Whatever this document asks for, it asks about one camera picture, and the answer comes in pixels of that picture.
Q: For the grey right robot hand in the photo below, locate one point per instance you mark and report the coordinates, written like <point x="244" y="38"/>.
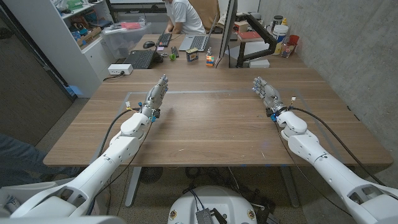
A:
<point x="270" y="95"/>

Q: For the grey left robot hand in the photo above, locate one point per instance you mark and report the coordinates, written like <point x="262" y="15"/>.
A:
<point x="155" y="98"/>

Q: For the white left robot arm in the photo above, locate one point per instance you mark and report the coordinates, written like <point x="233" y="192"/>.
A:
<point x="118" y="149"/>

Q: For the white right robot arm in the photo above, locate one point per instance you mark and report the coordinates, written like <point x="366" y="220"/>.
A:
<point x="311" y="149"/>

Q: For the clear glass jar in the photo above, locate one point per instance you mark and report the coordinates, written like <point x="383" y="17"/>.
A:
<point x="287" y="50"/>

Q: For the flat white box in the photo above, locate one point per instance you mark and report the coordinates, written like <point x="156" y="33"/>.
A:
<point x="259" y="63"/>

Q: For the large black keyboard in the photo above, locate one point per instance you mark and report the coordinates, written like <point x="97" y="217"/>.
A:
<point x="141" y="59"/>

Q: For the small green object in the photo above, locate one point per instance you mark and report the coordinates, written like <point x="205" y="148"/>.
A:
<point x="173" y="57"/>

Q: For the white power strip box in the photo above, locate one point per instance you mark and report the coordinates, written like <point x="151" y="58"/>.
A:
<point x="119" y="69"/>

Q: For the pink sticky note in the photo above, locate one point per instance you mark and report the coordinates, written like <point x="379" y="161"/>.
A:
<point x="160" y="48"/>

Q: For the black remote control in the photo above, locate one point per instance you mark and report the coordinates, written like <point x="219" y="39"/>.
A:
<point x="174" y="52"/>

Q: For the black computer mouse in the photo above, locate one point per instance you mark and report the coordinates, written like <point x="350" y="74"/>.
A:
<point x="149" y="44"/>

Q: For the small yellow black box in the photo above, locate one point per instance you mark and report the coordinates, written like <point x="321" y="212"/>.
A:
<point x="192" y="54"/>

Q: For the small black keyboard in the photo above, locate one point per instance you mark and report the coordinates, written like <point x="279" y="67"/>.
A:
<point x="164" y="40"/>

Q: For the red cup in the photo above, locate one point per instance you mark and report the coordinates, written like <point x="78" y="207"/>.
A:
<point x="293" y="40"/>

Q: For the white plastic tub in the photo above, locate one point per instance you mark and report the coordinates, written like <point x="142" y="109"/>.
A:
<point x="280" y="33"/>

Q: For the red book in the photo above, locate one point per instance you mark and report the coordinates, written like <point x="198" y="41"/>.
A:
<point x="248" y="35"/>

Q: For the clear plastic storage bin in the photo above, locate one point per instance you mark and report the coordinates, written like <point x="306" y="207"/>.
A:
<point x="124" y="40"/>

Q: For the colourful puzzle cube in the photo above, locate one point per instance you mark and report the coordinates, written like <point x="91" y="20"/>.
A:
<point x="210" y="60"/>

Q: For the silver laptop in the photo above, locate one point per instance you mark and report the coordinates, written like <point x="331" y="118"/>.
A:
<point x="197" y="42"/>

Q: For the small grey figurine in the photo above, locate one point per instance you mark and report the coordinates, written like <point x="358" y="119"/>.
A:
<point x="209" y="51"/>

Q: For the black lidded bottle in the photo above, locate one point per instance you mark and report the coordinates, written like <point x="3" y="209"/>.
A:
<point x="276" y="22"/>

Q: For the yellow bottle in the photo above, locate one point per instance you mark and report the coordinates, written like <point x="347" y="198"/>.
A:
<point x="284" y="21"/>

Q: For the pink flat packet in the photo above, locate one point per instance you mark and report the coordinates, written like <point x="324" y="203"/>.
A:
<point x="130" y="25"/>

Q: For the black round fan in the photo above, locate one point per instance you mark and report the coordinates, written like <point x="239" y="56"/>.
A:
<point x="151" y="175"/>

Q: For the black computer monitor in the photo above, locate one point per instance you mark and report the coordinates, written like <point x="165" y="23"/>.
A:
<point x="228" y="28"/>

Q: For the person in white shirt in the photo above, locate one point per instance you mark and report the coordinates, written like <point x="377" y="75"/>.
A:
<point x="186" y="15"/>

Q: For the cardboard box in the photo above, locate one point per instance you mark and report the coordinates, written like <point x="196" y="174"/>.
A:
<point x="90" y="36"/>

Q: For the grey table leg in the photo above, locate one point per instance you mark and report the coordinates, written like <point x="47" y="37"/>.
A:
<point x="289" y="186"/>
<point x="133" y="186"/>

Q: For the brown chair back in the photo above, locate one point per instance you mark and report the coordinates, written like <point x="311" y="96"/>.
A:
<point x="205" y="11"/>

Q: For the white shelf cabinet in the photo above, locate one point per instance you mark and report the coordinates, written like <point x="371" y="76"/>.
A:
<point x="56" y="40"/>

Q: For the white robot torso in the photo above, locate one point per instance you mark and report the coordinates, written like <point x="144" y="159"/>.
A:
<point x="224" y="202"/>

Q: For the person in blue jeans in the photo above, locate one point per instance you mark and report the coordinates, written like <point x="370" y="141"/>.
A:
<point x="21" y="161"/>

